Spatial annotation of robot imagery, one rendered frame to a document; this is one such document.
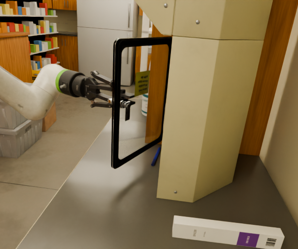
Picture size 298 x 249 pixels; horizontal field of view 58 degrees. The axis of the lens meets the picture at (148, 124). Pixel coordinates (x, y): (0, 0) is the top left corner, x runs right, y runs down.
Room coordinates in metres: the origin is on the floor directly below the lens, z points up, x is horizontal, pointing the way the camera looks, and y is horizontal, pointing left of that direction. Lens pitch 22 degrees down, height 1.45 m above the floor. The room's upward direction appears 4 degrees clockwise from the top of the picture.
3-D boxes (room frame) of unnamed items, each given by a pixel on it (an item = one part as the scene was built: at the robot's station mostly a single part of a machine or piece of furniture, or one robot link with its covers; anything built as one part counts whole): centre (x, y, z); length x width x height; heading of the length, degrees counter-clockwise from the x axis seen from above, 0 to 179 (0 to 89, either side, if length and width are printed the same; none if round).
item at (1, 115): (2.63, 1.46, 0.49); 0.60 x 0.42 x 0.33; 175
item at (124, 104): (0.75, 0.07, 1.18); 0.02 x 0.02 x 0.06; 57
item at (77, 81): (0.92, 0.22, 1.20); 0.09 x 0.07 x 0.08; 58
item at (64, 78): (0.95, 0.29, 1.20); 0.12 x 0.06 x 0.09; 148
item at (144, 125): (0.85, 0.02, 1.19); 0.30 x 0.01 x 0.40; 147
